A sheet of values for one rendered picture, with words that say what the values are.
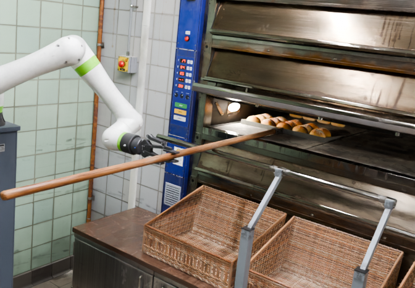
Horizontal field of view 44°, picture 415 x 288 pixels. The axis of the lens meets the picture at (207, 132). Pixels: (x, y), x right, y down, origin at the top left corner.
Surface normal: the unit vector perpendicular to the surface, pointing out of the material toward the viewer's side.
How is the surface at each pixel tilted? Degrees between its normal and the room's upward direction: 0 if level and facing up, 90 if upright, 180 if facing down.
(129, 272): 90
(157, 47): 90
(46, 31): 90
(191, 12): 90
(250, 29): 70
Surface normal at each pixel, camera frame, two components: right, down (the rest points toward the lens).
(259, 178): -0.52, -0.24
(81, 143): 0.80, 0.21
